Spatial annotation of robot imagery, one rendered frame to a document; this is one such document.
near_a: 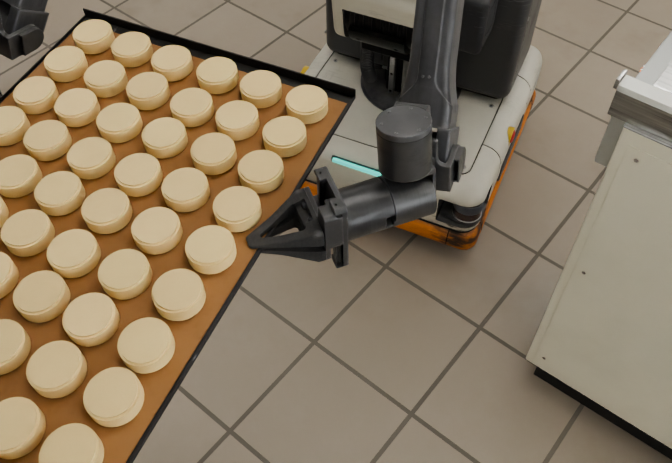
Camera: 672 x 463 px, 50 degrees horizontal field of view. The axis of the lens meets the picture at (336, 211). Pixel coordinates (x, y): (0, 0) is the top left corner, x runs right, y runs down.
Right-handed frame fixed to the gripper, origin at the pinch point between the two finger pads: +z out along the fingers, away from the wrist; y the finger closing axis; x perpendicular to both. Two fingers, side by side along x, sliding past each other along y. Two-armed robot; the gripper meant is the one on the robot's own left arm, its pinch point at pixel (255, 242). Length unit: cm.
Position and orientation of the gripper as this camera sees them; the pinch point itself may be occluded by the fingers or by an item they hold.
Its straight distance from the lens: 75.9
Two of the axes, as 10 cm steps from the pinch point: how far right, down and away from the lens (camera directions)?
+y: 0.2, 6.2, 7.9
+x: -3.5, -7.3, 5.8
